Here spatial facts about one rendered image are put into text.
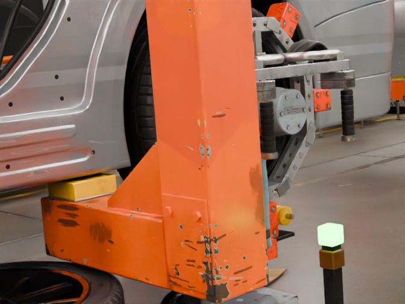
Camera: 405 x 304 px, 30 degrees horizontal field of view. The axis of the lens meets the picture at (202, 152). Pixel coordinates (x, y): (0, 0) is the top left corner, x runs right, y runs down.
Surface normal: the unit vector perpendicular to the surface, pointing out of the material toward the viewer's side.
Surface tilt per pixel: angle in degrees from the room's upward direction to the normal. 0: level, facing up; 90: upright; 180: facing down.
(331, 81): 90
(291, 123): 90
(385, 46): 90
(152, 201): 90
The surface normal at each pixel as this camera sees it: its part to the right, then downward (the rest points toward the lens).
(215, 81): 0.68, 0.05
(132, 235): -0.73, 0.15
